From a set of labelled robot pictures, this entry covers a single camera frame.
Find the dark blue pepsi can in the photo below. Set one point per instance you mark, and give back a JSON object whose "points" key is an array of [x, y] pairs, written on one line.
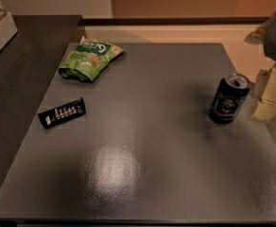
{"points": [[229, 98]]}

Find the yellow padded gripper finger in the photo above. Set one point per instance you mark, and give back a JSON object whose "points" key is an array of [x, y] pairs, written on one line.
{"points": [[257, 35], [265, 95]]}

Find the green snack bag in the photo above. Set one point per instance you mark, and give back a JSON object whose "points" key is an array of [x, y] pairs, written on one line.
{"points": [[88, 59]]}

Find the black snack bar wrapper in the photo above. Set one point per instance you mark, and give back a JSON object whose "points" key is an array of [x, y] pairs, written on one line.
{"points": [[62, 114]]}

